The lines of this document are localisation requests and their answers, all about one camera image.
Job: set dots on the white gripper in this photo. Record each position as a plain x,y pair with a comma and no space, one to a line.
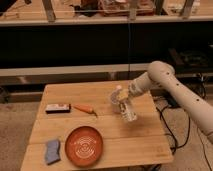
123,94

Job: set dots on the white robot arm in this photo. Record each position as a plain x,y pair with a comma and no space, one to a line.
162,74

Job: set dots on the translucent plastic cup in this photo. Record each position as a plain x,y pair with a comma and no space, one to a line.
114,103

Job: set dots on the long wooden shelf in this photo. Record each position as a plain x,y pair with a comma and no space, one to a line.
43,75

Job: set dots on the orange carrot toy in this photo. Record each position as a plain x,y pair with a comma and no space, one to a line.
86,109

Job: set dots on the black power adapter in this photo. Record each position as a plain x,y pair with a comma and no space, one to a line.
171,102

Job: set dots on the wooden table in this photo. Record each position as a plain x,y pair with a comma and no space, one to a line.
141,142

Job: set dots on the black red small box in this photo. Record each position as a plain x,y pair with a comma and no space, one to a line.
57,108

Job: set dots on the orange patterned plate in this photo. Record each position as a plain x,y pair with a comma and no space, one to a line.
84,146

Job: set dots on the black equipment on shelf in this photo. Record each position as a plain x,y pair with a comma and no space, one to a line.
190,60

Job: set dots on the blue grey sponge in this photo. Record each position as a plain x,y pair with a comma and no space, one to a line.
52,153

